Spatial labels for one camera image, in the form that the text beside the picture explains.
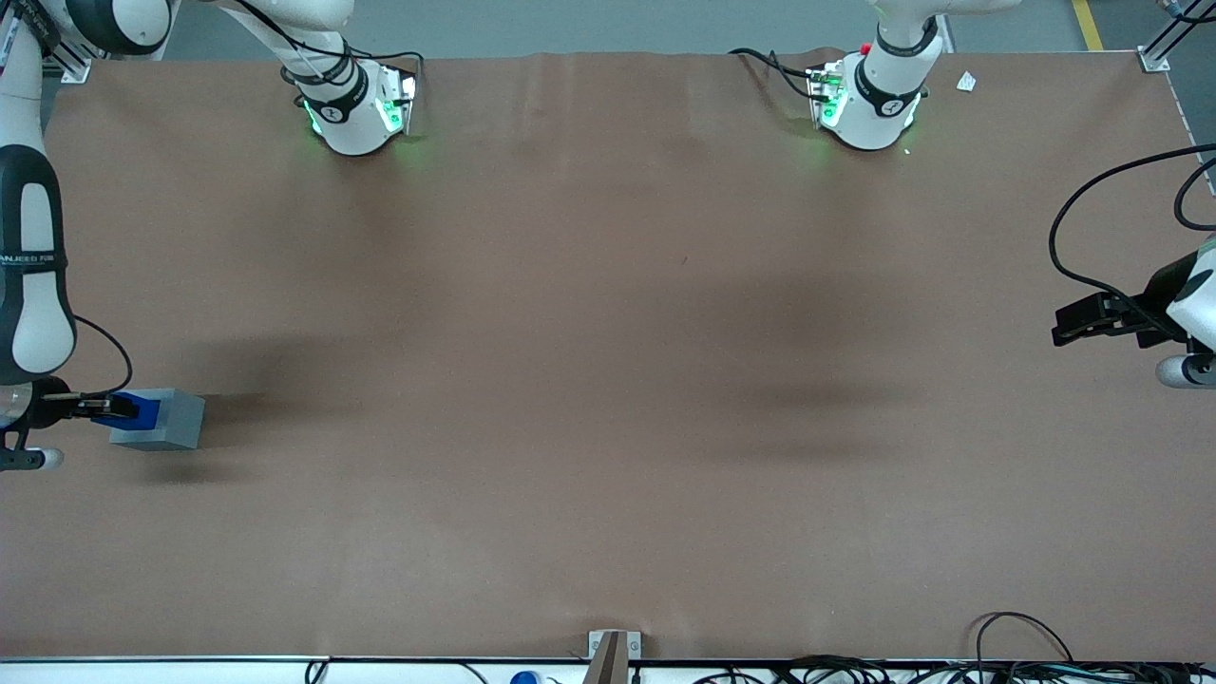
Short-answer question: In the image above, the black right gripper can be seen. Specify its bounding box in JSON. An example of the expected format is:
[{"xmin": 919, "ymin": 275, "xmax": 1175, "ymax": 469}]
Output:
[{"xmin": 23, "ymin": 376, "xmax": 138, "ymax": 429}]

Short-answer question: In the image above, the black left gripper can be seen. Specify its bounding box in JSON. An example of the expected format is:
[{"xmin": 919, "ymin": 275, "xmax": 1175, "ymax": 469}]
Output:
[{"xmin": 1051, "ymin": 251, "xmax": 1208, "ymax": 349}]

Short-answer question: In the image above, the blue plastic part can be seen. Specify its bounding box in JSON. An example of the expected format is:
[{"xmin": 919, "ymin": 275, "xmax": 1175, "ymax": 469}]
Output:
[{"xmin": 111, "ymin": 390, "xmax": 163, "ymax": 432}]

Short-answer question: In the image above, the gray square base block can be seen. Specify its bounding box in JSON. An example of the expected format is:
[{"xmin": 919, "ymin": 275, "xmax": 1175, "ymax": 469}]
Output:
[{"xmin": 108, "ymin": 387, "xmax": 206, "ymax": 451}]

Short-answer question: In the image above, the brown table cover sheet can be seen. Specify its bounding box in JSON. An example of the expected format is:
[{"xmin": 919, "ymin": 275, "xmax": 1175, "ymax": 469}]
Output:
[{"xmin": 0, "ymin": 47, "xmax": 1216, "ymax": 664}]

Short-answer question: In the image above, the black left wrist camera cable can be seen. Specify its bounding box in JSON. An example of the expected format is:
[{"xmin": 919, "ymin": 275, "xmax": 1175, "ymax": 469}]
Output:
[{"xmin": 1048, "ymin": 142, "xmax": 1216, "ymax": 319}]

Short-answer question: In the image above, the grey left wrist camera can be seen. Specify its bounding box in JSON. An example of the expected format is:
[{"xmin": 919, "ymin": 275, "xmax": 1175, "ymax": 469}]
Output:
[{"xmin": 1155, "ymin": 352, "xmax": 1216, "ymax": 390}]

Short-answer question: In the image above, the aluminium frame profile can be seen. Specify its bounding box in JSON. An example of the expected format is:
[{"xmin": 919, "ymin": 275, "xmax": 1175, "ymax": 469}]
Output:
[
  {"xmin": 1138, "ymin": 0, "xmax": 1216, "ymax": 74},
  {"xmin": 42, "ymin": 36, "xmax": 93, "ymax": 85}
]

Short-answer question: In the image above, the black looped cable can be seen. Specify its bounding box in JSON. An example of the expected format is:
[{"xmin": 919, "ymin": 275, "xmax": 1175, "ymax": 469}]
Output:
[{"xmin": 975, "ymin": 612, "xmax": 1075, "ymax": 668}]

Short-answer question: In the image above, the black left arm base cable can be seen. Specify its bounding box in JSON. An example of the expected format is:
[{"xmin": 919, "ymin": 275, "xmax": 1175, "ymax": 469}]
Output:
[{"xmin": 728, "ymin": 47, "xmax": 824, "ymax": 103}]

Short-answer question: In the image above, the black arm base cable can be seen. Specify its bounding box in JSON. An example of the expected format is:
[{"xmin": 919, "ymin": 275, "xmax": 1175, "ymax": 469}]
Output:
[
  {"xmin": 237, "ymin": 0, "xmax": 426, "ymax": 96},
  {"xmin": 728, "ymin": 47, "xmax": 824, "ymax": 103}
]

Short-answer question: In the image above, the black tangled cable bundle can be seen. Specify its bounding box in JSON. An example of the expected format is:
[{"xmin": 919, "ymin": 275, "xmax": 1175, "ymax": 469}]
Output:
[{"xmin": 692, "ymin": 654, "xmax": 1216, "ymax": 684}]

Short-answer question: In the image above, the black right arm base cable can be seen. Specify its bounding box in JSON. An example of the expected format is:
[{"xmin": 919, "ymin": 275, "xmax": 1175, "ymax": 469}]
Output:
[{"xmin": 237, "ymin": 0, "xmax": 426, "ymax": 96}]

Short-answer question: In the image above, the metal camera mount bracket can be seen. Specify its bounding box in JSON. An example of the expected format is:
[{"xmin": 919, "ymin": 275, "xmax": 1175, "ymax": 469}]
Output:
[{"xmin": 583, "ymin": 629, "xmax": 643, "ymax": 684}]

